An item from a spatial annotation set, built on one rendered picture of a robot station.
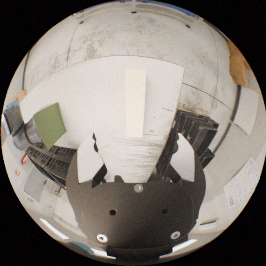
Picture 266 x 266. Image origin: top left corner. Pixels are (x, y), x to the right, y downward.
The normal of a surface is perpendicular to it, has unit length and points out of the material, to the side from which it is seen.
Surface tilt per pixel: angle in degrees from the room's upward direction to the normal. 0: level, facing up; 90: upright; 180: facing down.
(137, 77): 0
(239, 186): 90
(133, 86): 0
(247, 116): 90
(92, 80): 0
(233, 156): 90
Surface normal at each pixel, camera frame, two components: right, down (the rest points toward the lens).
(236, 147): -1.00, -0.07
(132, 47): 0.00, 0.54
